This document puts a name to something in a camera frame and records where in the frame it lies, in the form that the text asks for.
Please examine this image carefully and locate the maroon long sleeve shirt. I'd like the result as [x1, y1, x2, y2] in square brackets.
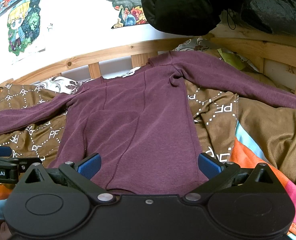
[0, 51, 296, 195]

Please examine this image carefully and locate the orange pink cloth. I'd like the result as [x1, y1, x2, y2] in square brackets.
[229, 122, 296, 239]

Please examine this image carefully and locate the brown PF patterned blanket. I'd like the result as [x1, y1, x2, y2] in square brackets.
[0, 80, 296, 196]

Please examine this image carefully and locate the white floral bed sheet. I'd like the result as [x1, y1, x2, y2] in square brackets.
[37, 36, 214, 94]

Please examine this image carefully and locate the lime green cloth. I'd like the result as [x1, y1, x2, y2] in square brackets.
[217, 48, 248, 70]

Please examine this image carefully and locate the anime girl poster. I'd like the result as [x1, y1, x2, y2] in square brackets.
[7, 0, 40, 56]

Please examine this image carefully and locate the black puffy jacket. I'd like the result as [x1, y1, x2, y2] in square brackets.
[141, 0, 296, 36]

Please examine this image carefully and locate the wooden bed frame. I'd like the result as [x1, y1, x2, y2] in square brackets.
[0, 24, 296, 94]

